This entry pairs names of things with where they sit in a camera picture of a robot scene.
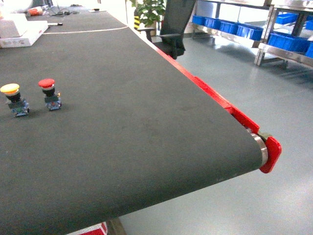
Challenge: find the white flat box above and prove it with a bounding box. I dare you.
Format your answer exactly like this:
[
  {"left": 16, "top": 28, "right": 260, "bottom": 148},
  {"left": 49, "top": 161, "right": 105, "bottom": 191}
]
[{"left": 0, "top": 21, "right": 48, "bottom": 48}]

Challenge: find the blue bin lower right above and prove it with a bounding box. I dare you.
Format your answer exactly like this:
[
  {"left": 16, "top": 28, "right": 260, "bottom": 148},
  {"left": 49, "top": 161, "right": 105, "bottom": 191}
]
[{"left": 268, "top": 32, "right": 310, "bottom": 53}]

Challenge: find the green potted plant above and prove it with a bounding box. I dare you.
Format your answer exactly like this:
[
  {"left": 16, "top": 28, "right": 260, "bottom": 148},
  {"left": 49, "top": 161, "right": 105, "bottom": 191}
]
[{"left": 131, "top": 0, "right": 166, "bottom": 27}]

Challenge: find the white box on top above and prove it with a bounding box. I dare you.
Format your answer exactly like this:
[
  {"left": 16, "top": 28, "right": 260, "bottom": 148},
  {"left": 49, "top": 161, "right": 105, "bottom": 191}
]
[{"left": 0, "top": 13, "right": 28, "bottom": 39}]

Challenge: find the black office chair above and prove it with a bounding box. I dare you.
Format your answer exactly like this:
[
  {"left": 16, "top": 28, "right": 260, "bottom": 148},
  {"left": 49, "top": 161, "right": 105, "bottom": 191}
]
[{"left": 139, "top": 0, "right": 196, "bottom": 59}]

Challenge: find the red conveyor side rail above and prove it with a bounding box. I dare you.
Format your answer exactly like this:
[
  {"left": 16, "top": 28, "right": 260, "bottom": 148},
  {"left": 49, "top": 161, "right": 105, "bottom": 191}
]
[{"left": 127, "top": 24, "right": 282, "bottom": 174}]

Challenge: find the blue bin on shelf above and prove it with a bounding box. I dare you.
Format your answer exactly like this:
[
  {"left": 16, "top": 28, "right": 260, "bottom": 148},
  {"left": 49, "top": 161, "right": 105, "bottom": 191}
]
[
  {"left": 237, "top": 24, "right": 263, "bottom": 41},
  {"left": 219, "top": 21, "right": 241, "bottom": 35},
  {"left": 204, "top": 17, "right": 223, "bottom": 30},
  {"left": 192, "top": 15, "right": 207, "bottom": 25}
]

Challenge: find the yellow mushroom push button switch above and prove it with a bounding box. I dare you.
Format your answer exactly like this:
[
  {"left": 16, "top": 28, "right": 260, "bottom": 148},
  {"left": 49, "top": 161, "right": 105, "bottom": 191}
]
[{"left": 0, "top": 83, "right": 30, "bottom": 117}]

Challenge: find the steel shelf rack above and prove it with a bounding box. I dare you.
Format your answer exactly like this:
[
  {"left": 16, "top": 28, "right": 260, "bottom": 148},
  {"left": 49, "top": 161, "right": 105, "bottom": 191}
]
[{"left": 188, "top": 0, "right": 313, "bottom": 68}]

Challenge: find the red mushroom push button switch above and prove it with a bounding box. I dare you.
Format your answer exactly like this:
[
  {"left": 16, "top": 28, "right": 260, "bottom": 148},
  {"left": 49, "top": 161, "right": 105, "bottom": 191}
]
[{"left": 38, "top": 78, "right": 62, "bottom": 111}]

